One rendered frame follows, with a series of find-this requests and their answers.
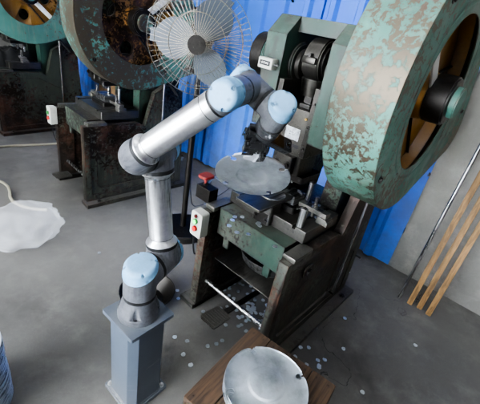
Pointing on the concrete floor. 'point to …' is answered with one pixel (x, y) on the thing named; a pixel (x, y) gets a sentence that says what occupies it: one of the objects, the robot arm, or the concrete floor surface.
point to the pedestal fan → (204, 57)
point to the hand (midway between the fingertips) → (255, 157)
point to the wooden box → (324, 389)
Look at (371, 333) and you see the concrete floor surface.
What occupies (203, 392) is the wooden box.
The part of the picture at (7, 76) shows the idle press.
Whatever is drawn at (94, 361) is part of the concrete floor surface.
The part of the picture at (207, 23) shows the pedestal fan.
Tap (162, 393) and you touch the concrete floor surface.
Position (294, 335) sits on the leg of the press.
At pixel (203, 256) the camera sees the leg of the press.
